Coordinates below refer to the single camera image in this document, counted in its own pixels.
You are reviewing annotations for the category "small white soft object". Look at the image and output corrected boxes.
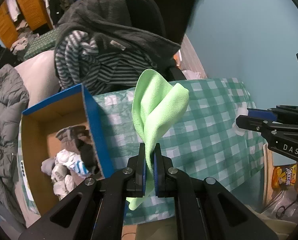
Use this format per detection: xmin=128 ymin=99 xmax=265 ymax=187
xmin=232 ymin=102 xmax=249 ymax=137

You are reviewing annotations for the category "white patterned sock bundle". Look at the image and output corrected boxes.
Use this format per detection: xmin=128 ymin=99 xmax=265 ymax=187
xmin=51 ymin=164 xmax=76 ymax=200

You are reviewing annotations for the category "black sock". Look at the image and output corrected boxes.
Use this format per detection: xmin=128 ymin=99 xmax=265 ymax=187
xmin=75 ymin=139 xmax=100 ymax=174

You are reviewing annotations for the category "lime green microfiber cloth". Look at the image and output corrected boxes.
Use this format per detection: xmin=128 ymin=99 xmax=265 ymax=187
xmin=127 ymin=69 xmax=189 ymax=211

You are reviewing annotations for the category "orange snack package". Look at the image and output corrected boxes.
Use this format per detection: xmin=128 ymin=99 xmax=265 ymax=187
xmin=271 ymin=164 xmax=297 ymax=190

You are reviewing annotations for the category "green white checkered tablecloth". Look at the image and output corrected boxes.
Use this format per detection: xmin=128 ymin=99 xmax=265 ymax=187
xmin=16 ymin=77 xmax=267 ymax=225

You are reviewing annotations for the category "white blue striped sock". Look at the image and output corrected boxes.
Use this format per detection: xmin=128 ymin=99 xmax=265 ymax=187
xmin=55 ymin=149 xmax=90 ymax=177

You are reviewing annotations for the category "light grey sock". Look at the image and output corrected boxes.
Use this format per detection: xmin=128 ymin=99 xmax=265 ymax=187
xmin=41 ymin=158 xmax=55 ymax=176

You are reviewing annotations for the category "blue cardboard box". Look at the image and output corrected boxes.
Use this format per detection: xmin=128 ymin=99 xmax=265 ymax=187
xmin=20 ymin=84 xmax=114 ymax=215

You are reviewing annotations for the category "white smartphone with stickers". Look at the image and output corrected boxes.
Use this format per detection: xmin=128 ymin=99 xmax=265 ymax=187
xmin=20 ymin=160 xmax=34 ymax=202

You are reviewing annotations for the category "grey brown long sock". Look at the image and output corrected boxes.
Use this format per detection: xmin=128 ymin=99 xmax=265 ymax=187
xmin=55 ymin=125 xmax=91 ymax=154

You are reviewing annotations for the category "orange white plastic bag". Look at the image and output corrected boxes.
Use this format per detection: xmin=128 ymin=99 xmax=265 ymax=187
xmin=173 ymin=50 xmax=182 ymax=68

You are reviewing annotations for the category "grey puffer jacket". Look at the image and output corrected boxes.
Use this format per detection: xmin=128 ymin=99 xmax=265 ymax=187
xmin=0 ymin=64 xmax=29 ymax=224

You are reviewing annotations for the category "black office chair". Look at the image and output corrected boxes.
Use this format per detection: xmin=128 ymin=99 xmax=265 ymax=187
xmin=124 ymin=0 xmax=205 ymax=82

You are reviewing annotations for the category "pale pink bed sheet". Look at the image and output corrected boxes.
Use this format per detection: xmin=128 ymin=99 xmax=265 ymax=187
xmin=15 ymin=50 xmax=60 ymax=107

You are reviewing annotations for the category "grey striped garment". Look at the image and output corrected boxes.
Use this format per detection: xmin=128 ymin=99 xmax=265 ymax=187
xmin=54 ymin=30 xmax=157 ymax=95

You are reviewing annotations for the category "black clothes pile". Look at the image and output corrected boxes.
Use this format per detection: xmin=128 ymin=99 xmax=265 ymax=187
xmin=0 ymin=45 xmax=20 ymax=69

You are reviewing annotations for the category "dark grey fleece robe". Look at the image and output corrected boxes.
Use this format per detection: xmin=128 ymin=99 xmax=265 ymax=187
xmin=55 ymin=0 xmax=180 ymax=67

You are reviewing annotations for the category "orange wooden wardrobe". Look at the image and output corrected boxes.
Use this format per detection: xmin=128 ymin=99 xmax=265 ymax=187
xmin=0 ymin=0 xmax=53 ymax=48

